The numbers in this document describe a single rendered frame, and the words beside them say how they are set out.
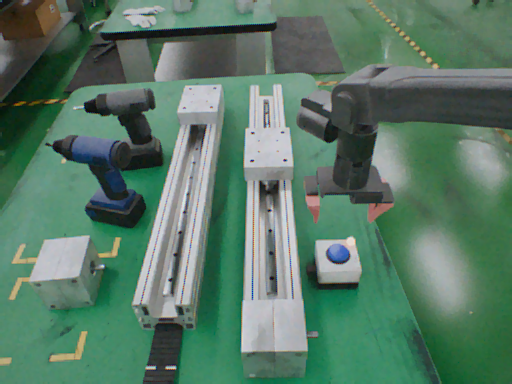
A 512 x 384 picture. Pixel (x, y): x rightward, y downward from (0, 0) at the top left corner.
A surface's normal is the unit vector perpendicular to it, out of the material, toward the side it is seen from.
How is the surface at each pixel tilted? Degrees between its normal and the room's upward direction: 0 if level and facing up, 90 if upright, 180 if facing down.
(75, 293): 90
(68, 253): 0
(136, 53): 90
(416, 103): 89
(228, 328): 0
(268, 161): 0
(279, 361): 90
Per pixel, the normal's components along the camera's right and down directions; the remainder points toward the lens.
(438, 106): -0.71, 0.56
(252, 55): 0.07, 0.65
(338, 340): -0.03, -0.76
